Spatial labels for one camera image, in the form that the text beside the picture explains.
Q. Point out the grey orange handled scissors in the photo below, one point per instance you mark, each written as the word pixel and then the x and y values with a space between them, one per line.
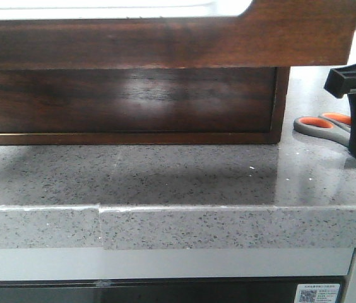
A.
pixel 330 126

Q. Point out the dark wood drawer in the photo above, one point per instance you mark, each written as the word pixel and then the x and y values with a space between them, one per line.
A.
pixel 267 34
pixel 85 101

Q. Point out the dark wooden drawer cabinet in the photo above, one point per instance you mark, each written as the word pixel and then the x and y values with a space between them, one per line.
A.
pixel 270 136

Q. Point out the white QR code sticker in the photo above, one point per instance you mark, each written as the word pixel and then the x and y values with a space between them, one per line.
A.
pixel 317 293

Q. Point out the dark under-counter appliance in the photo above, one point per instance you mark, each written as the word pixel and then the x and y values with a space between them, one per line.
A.
pixel 271 289

